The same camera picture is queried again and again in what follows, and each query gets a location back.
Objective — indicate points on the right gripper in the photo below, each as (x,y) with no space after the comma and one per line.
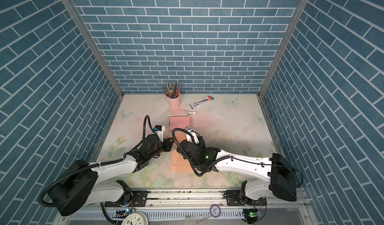
(201,143)

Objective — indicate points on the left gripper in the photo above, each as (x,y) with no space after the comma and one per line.
(167,144)

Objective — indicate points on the pink paper box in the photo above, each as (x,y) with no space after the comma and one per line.
(180,122)

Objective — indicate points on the peach paper box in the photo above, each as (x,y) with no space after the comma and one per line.
(179,164)

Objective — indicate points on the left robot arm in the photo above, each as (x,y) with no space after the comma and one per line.
(82,183)

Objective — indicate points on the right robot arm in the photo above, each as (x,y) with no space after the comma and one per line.
(274,176)

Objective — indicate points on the blue white pen box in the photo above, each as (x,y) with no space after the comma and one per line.
(201,102)

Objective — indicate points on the pink pencil bucket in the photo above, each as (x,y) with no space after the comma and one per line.
(174,103)

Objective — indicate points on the coloured pencils bundle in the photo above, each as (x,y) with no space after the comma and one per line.
(172,90)

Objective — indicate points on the white round clock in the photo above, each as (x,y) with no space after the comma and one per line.
(136,218)

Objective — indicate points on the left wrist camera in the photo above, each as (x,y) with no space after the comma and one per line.
(159,131)

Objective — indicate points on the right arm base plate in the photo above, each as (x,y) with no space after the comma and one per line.
(237,198)

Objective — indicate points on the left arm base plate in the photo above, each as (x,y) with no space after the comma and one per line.
(132,200)

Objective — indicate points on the metal base rail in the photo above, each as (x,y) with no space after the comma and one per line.
(167,204)

